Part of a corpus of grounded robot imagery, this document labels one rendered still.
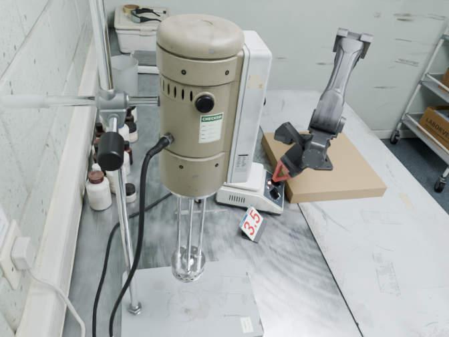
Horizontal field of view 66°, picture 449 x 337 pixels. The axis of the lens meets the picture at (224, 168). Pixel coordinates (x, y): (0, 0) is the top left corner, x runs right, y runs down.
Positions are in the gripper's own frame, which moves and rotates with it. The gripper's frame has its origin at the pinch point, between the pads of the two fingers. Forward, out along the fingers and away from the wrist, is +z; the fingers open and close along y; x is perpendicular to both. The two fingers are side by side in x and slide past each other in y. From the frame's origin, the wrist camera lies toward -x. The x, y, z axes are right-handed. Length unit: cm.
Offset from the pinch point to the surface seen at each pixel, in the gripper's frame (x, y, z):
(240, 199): -0.7, 11.9, 6.7
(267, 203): 4.8, 8.4, 2.5
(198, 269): 8.3, 47.2, -2.0
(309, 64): -63, -159, 13
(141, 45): -102, -40, 38
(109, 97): -14, 65, -27
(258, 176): -3.0, 6.3, 0.6
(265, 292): 21.9, 27.7, 5.4
